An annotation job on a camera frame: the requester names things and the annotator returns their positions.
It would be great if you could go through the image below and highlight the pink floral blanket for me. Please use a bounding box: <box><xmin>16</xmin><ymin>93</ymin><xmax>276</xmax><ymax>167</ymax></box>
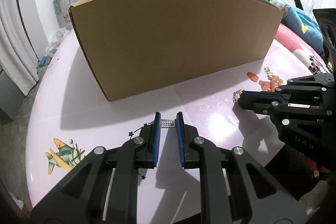
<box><xmin>274</xmin><ymin>23</ymin><xmax>331</xmax><ymax>75</ymax></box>

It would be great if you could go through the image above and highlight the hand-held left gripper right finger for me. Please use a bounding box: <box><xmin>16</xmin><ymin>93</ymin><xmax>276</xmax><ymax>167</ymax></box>
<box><xmin>176</xmin><ymin>112</ymin><xmax>309</xmax><ymax>224</ymax></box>

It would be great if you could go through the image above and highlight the grey cabinet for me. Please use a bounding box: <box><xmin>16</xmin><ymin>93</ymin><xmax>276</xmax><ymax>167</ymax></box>
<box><xmin>0</xmin><ymin>69</ymin><xmax>25</xmax><ymax>122</ymax></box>

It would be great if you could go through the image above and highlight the brown cardboard box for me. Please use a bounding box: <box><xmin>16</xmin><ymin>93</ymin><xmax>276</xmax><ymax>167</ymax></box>
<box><xmin>69</xmin><ymin>0</ymin><xmax>284</xmax><ymax>102</ymax></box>

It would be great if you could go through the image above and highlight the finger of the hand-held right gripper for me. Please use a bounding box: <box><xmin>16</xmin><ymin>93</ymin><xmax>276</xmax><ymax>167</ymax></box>
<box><xmin>238</xmin><ymin>94</ymin><xmax>323</xmax><ymax>153</ymax></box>
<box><xmin>243</xmin><ymin>73</ymin><xmax>336</xmax><ymax>104</ymax></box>

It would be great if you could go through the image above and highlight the white plastic bag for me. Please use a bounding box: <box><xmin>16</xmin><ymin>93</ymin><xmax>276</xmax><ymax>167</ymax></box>
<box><xmin>46</xmin><ymin>27</ymin><xmax>70</xmax><ymax>55</ymax></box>

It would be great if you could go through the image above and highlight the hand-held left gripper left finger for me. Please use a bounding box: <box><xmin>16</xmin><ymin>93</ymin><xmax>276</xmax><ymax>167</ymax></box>
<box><xmin>30</xmin><ymin>112</ymin><xmax>162</xmax><ymax>224</ymax></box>

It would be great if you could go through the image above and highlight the blue cartoon blanket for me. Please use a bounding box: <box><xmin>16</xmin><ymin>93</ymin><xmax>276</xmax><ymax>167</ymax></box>
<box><xmin>253</xmin><ymin>0</ymin><xmax>326</xmax><ymax>55</ymax></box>

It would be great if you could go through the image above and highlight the pink orange bead bracelet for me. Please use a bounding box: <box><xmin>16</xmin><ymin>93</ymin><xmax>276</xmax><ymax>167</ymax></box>
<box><xmin>260</xmin><ymin>74</ymin><xmax>285</xmax><ymax>93</ymax></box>

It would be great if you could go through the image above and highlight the white curtain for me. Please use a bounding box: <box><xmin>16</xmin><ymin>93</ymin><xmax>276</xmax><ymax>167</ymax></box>
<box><xmin>0</xmin><ymin>0</ymin><xmax>40</xmax><ymax>96</ymax></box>

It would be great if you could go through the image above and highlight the silver chain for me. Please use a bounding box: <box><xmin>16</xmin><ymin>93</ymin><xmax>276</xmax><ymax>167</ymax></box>
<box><xmin>232</xmin><ymin>90</ymin><xmax>246</xmax><ymax>111</ymax></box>

